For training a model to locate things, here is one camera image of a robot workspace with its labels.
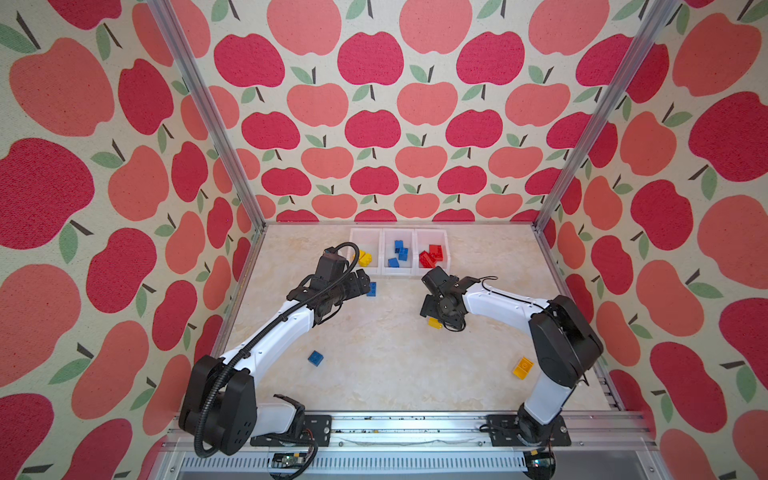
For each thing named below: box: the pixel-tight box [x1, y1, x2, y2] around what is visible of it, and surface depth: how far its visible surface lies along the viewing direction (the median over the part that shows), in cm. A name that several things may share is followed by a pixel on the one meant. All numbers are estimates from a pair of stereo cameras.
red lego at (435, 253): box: [428, 244, 443, 262], surface depth 110 cm
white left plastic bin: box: [349, 228, 382, 276], surface depth 110 cm
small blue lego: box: [307, 350, 324, 367], surface depth 87 cm
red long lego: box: [418, 250, 436, 268], surface depth 106 cm
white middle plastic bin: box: [382, 228, 416, 276], surface depth 109 cm
